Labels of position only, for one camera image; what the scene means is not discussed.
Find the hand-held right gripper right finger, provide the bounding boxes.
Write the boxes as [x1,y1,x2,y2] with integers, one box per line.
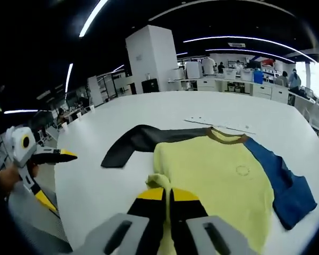
[170,187,258,255]

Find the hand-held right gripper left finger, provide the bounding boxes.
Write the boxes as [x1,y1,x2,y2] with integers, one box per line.
[69,188,167,255]

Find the yellow blue grey garment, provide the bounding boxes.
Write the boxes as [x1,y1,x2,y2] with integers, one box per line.
[100,124,317,255]

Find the white template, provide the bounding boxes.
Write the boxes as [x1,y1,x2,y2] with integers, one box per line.
[184,115,257,135]

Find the person's left hand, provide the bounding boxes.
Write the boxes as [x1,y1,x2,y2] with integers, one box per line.
[0,162,40,198]

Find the grey mesh office chair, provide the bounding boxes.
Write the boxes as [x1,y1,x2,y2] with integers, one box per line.
[9,191,72,253]

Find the short ceiling light strip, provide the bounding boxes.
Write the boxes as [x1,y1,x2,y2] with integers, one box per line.
[65,63,74,94]

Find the glass front cabinet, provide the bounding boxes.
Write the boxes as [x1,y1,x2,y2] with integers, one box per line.
[87,75,117,107]

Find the black low cabinet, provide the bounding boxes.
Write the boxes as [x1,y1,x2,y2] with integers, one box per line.
[141,79,159,94]

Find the white square pillar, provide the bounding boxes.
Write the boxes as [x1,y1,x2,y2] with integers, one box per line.
[125,25,178,94]

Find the long ceiling light strip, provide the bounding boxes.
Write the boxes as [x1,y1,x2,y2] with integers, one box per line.
[79,0,110,38]

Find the white counter with drawers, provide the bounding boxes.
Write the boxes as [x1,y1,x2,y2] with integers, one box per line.
[167,76,296,103]

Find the white box appliance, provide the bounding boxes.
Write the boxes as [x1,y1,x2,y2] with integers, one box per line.
[186,61,203,80]

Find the blue storage bin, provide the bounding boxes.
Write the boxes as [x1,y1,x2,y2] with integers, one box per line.
[251,69,264,84]

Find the dark clothes pile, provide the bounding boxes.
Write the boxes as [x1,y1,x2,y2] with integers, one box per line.
[289,86,313,98]

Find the curved ceiling light strip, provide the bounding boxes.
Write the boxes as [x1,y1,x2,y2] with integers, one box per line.
[205,48,296,64]
[183,36,317,63]

